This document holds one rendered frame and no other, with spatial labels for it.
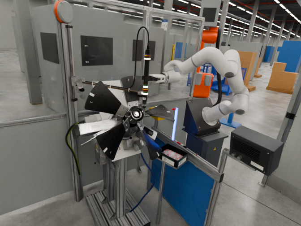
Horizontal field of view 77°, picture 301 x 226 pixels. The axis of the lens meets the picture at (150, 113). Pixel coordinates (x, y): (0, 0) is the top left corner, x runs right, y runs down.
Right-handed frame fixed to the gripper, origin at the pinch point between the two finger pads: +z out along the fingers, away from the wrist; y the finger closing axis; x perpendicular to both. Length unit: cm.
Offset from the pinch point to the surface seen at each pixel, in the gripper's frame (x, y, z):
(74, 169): -104, 56, 42
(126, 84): -9.2, 19.8, 5.6
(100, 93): -11.4, 9.9, 31.0
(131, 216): -139, 3, 2
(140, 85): -8.3, 10.7, -2.9
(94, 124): -34, 8, 36
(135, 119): -27.6, -8.4, 11.4
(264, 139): -21, -75, -35
